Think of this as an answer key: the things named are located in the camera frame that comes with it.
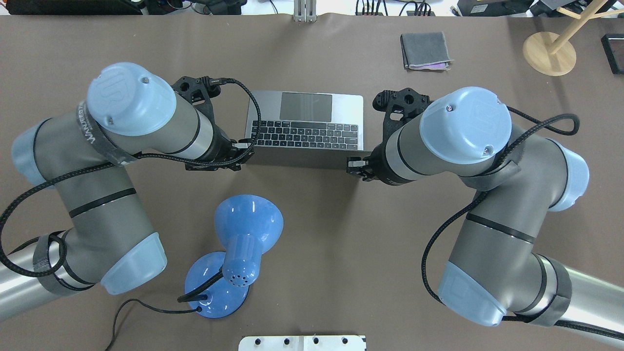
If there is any grey laptop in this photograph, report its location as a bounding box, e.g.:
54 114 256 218
245 90 371 169

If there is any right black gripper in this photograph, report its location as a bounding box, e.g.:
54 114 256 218
346 156 377 182

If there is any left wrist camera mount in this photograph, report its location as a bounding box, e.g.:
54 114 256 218
171 76 225 126

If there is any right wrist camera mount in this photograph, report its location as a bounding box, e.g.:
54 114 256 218
372 88 433 143

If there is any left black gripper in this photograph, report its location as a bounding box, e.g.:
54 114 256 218
185 138 255 171

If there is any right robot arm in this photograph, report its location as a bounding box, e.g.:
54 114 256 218
346 87 623 348

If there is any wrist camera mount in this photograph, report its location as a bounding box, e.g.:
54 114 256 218
171 76 225 126
372 88 433 143

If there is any blue desk lamp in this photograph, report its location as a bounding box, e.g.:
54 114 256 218
178 194 284 318

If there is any wooden cup stand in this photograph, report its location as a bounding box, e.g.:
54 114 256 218
522 0 624 77

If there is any aluminium frame post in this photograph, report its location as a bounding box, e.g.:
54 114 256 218
292 0 317 23

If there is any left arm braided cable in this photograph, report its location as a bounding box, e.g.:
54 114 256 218
0 77 262 278

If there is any white mount base plate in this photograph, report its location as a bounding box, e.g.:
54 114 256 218
238 335 368 351

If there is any black lamp power cable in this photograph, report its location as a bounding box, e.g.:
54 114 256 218
104 298 202 351

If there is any black tray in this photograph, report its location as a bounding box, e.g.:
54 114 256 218
601 34 624 74

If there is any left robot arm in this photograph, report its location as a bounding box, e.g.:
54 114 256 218
1 62 256 321

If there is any folded grey cloth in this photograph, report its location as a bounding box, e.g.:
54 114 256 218
400 32 453 71

